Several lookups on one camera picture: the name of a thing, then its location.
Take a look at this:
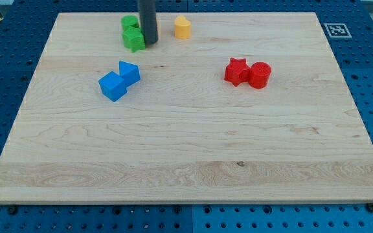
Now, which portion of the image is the green cylinder block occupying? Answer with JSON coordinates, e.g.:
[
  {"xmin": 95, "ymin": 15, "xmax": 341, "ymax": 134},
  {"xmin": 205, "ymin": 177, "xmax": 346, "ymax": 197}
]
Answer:
[{"xmin": 120, "ymin": 15, "xmax": 139, "ymax": 32}]

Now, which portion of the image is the red star block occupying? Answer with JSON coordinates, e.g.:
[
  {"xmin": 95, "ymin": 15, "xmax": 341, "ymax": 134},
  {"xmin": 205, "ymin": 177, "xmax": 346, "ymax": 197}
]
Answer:
[{"xmin": 224, "ymin": 58, "xmax": 251, "ymax": 87}]

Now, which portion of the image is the green star block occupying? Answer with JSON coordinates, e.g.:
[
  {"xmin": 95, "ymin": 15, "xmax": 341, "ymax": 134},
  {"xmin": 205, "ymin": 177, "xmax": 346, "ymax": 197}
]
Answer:
[{"xmin": 122, "ymin": 27, "xmax": 146, "ymax": 52}]

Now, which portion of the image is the red cylinder block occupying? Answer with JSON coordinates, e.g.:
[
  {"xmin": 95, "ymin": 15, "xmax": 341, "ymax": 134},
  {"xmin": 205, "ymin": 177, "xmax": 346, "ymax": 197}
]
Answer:
[{"xmin": 248, "ymin": 61, "xmax": 271, "ymax": 89}]

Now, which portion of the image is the blue cube block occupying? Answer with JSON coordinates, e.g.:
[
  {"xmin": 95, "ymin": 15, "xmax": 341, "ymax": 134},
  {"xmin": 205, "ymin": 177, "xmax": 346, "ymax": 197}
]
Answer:
[{"xmin": 98, "ymin": 71, "xmax": 127, "ymax": 102}]

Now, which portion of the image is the wooden board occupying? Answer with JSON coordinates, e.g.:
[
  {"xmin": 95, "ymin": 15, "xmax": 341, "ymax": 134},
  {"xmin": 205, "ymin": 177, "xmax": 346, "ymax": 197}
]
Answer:
[{"xmin": 0, "ymin": 12, "xmax": 373, "ymax": 205}]

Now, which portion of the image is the white fiducial marker tag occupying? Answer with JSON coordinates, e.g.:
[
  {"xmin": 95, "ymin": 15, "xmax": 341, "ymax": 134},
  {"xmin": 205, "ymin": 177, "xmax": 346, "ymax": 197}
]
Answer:
[{"xmin": 324, "ymin": 23, "xmax": 352, "ymax": 38}]

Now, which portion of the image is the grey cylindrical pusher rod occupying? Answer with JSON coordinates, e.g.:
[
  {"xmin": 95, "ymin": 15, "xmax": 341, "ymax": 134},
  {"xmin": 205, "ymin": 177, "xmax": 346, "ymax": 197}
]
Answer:
[{"xmin": 137, "ymin": 0, "xmax": 159, "ymax": 45}]

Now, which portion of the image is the blue triangle block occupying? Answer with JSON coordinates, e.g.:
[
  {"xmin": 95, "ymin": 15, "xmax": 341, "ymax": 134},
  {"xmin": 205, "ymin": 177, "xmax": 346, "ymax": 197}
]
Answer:
[{"xmin": 119, "ymin": 61, "xmax": 141, "ymax": 87}]

